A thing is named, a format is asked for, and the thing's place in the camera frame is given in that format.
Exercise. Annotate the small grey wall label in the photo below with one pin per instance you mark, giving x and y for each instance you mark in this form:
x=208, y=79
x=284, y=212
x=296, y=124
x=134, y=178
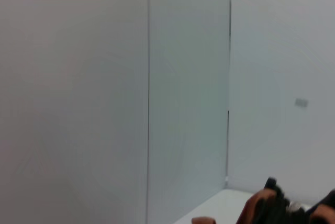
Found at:
x=301, y=102

